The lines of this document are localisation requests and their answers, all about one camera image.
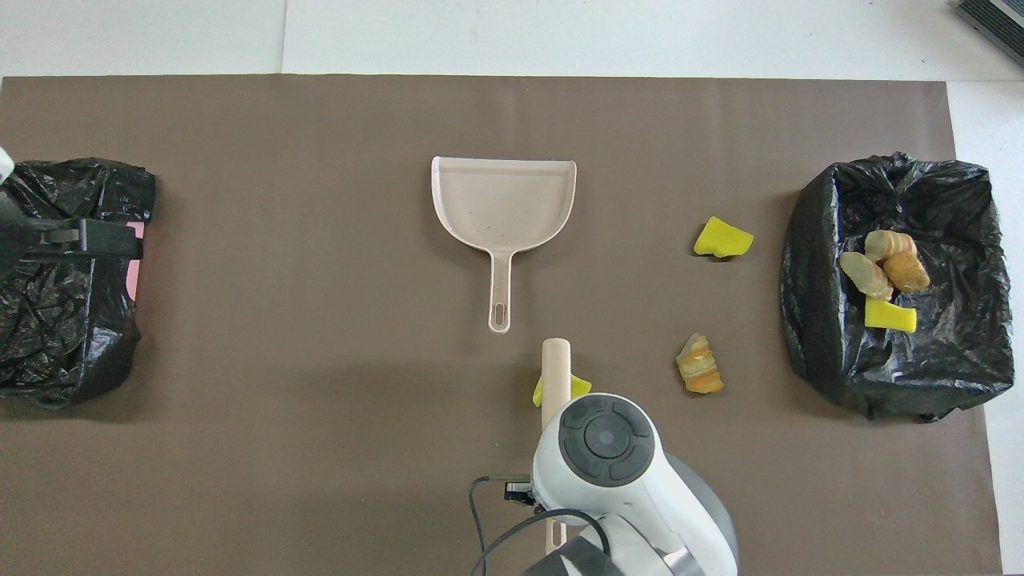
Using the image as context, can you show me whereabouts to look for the brown bread roll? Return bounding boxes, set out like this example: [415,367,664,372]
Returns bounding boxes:
[882,254,931,294]

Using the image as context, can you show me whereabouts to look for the dark ribbed device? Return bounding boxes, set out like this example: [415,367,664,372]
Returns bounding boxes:
[954,0,1024,66]

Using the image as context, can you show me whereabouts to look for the beige hand brush black bristles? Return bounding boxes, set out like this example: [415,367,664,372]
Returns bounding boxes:
[542,338,573,554]

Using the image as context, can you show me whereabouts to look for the black bagged trash bin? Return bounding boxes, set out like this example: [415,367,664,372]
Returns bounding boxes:
[780,152,1015,423]

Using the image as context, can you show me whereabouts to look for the striped croissant piece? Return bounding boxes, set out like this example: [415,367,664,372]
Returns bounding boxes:
[864,230,918,265]
[677,333,725,394]

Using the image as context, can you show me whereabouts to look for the beige plastic dustpan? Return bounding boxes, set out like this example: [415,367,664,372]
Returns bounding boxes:
[431,156,578,334]

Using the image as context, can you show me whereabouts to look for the pale bread chunk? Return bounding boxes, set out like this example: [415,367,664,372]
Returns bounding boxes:
[839,252,894,302]

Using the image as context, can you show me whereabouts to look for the brown table mat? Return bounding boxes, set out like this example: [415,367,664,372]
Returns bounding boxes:
[0,75,1003,576]

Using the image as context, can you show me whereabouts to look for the yellow sponge piece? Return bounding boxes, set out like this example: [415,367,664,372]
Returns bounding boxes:
[694,216,754,261]
[533,372,593,409]
[864,297,918,331]

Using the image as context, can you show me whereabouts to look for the black bagged pink bin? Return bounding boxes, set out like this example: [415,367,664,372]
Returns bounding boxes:
[0,158,157,409]

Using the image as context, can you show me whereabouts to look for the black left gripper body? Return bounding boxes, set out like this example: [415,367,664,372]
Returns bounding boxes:
[0,186,50,273]

